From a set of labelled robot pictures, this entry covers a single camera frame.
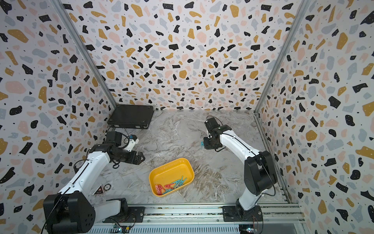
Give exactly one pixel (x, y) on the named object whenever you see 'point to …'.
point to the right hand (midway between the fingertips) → (207, 145)
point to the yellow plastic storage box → (170, 177)
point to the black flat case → (132, 116)
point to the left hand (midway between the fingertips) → (137, 156)
